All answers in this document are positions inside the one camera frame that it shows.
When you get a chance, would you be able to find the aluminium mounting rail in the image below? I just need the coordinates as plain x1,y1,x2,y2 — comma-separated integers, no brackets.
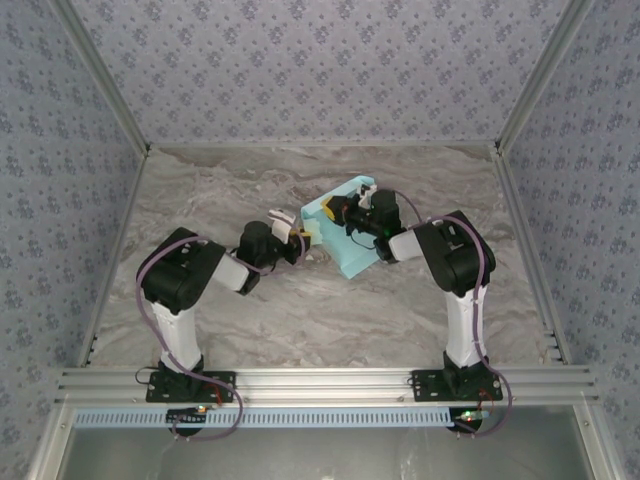
54,367,599,406

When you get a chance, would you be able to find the grey metal sheet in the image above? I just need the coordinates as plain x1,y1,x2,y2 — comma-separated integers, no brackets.
64,427,596,480

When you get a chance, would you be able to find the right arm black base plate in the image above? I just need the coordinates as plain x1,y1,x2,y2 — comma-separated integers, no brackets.
410,369,504,403

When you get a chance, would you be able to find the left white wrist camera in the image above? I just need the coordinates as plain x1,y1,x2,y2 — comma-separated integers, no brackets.
267,207,298,243

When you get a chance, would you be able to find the aluminium frame leg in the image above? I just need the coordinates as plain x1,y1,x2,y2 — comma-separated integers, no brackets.
27,403,76,480
574,402,624,480

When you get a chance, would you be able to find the aluminium frame post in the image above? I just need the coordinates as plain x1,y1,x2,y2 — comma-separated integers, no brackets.
49,0,152,154
494,0,599,151

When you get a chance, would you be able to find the light blue paper box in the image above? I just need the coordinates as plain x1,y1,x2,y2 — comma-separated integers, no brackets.
299,174,379,281

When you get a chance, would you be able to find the small black controller board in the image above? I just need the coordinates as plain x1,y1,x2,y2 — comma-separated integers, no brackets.
452,407,494,434
166,405,209,436

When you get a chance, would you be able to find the slotted grey cable duct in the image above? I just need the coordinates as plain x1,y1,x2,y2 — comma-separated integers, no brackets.
73,405,494,429

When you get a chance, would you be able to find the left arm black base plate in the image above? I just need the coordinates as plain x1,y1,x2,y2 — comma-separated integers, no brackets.
145,371,237,404

